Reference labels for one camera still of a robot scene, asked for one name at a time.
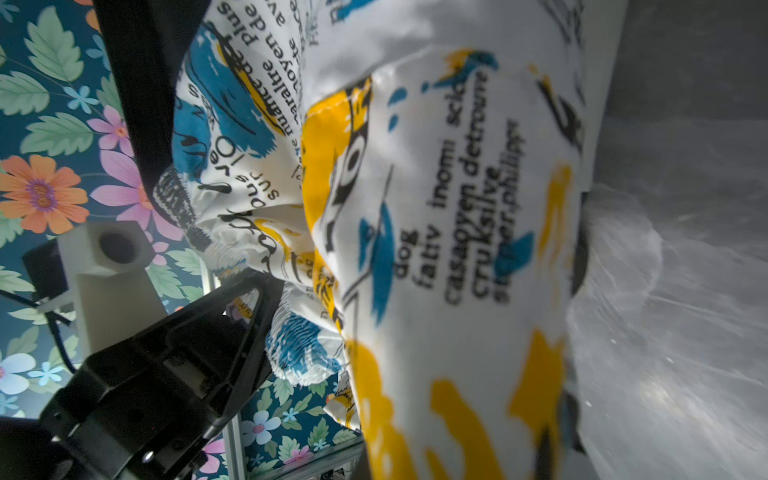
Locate white yellow blue printed garment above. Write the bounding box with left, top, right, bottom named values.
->
left=153, top=1, right=587, bottom=479

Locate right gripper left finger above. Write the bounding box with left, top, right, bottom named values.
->
left=40, top=271, right=284, bottom=479

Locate white hard-shell suitcase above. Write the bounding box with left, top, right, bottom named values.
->
left=93, top=0, right=211, bottom=192

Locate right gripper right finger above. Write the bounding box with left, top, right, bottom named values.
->
left=533, top=213, right=591, bottom=479

